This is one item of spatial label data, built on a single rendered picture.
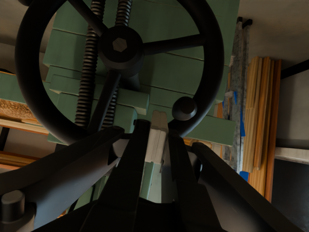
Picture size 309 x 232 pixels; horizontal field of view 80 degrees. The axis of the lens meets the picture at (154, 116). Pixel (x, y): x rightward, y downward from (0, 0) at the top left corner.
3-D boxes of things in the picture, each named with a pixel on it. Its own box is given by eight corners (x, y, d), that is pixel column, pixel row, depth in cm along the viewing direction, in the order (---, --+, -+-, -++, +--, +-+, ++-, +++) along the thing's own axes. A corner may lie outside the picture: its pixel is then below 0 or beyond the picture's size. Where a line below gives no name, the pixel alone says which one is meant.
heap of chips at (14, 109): (20, 102, 43) (15, 118, 43) (51, 111, 57) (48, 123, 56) (-19, 95, 43) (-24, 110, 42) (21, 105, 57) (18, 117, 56)
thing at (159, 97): (216, 100, 44) (213, 116, 44) (194, 111, 65) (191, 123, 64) (49, 65, 43) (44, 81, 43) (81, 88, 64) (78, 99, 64)
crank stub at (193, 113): (169, 105, 19) (188, 89, 19) (164, 112, 24) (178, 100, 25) (186, 124, 18) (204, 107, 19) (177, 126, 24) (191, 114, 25)
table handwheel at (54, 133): (-46, 31, 23) (132, -95, 26) (43, 80, 43) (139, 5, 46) (104, 213, 21) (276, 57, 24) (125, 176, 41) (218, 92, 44)
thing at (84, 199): (93, 186, 73) (83, 226, 71) (99, 181, 82) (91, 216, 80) (71, 182, 73) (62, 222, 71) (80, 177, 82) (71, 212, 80)
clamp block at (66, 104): (137, 107, 34) (126, 157, 32) (140, 116, 47) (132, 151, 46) (56, 90, 33) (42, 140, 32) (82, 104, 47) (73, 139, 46)
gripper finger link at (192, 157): (167, 147, 13) (208, 156, 13) (165, 127, 18) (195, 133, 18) (162, 166, 13) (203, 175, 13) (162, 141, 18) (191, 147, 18)
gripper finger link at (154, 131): (151, 163, 15) (142, 161, 15) (154, 135, 22) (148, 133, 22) (159, 128, 14) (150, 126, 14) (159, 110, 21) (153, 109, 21)
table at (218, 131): (263, 117, 34) (258, 149, 33) (208, 126, 64) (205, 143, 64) (-66, 49, 33) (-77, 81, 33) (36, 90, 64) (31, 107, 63)
